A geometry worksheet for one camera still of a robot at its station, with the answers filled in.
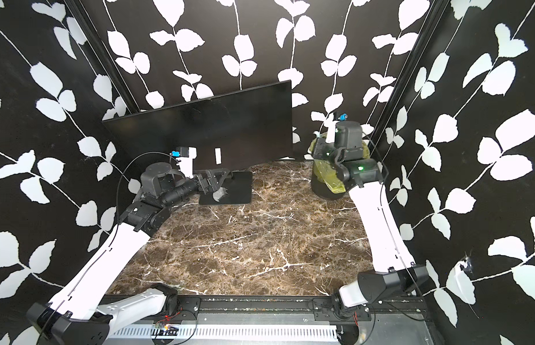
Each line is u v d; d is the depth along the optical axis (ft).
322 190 3.57
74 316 1.21
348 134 1.55
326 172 2.84
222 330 2.30
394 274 1.27
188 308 2.41
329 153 1.88
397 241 1.34
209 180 1.94
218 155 2.75
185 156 1.94
